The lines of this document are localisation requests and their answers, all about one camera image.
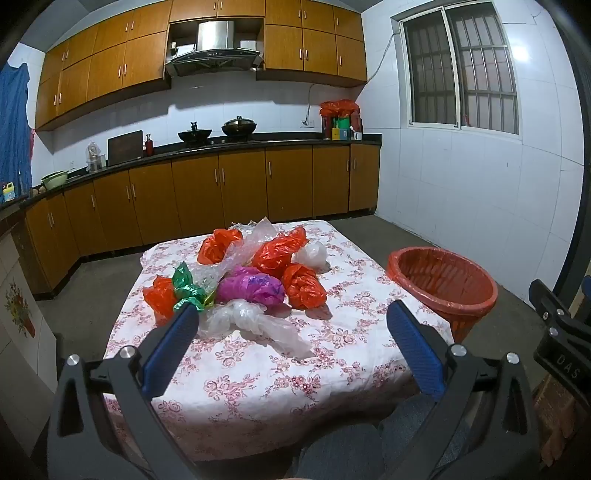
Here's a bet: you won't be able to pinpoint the white panel with flower print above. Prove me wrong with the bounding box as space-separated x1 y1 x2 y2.
0 222 58 416

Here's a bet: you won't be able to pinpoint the person's right hand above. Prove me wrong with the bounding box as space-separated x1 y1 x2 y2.
547 413 577 467

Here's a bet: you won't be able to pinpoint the white translucent plastic bag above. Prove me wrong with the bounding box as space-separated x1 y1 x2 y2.
293 241 330 271

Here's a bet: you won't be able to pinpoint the window cable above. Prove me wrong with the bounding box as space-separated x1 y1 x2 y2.
367 32 399 84

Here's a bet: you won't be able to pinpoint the black wok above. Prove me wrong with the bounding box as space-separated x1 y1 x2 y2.
178 121 213 145

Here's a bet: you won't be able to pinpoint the glass jar with plastic bag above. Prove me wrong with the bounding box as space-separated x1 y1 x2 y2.
86 141 105 174

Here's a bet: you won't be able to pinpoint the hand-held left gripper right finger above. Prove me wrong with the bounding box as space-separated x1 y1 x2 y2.
387 299 541 480

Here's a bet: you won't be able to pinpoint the blue hanging cloth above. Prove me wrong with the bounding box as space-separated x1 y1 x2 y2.
0 65 33 195

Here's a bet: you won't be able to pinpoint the wooden lower kitchen cabinets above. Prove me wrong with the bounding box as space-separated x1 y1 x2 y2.
23 138 382 296

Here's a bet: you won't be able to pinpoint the green basin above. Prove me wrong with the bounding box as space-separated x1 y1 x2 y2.
41 171 70 191

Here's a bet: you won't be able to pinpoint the steel range hood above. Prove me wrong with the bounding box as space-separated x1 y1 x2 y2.
165 21 264 77

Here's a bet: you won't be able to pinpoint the wok with lid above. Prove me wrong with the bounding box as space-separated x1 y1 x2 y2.
221 116 257 138

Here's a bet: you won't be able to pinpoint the orange plastic bag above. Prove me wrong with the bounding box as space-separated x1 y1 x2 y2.
283 263 328 310
252 226 309 278
143 275 179 325
198 228 243 265

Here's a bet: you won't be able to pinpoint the brown cutting board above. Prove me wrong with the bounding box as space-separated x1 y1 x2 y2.
107 130 145 167

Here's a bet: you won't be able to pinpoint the wooden kitchen cabinets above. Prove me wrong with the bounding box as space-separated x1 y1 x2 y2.
23 138 382 296
34 0 368 132

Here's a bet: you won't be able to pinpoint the orange plastic wastebasket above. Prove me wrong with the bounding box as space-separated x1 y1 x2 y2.
387 247 498 344

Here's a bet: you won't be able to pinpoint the magenta plastic bag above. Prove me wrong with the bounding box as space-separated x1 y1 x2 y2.
216 266 287 309

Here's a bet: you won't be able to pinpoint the wooden upper kitchen cabinets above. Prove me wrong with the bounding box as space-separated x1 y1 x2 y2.
34 0 368 132

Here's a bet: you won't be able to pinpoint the black kitchen countertop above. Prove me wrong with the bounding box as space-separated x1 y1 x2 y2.
0 133 384 213

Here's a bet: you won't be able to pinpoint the blue jeans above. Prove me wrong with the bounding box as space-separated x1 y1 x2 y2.
295 396 469 480

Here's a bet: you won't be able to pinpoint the floral tablecloth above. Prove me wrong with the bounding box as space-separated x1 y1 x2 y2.
102 219 455 462

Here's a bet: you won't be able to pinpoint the green plastic bag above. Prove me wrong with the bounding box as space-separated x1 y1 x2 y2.
172 261 218 313

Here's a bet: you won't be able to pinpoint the clear crinkled plastic bag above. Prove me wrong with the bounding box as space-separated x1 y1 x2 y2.
198 299 315 359

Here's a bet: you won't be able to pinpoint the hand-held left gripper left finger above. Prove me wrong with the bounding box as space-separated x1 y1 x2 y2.
46 302 200 480

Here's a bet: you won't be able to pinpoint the orange bag on containers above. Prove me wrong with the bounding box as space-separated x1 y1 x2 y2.
320 99 361 119

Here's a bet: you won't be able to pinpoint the barred window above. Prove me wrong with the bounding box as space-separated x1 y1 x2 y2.
392 4 522 136

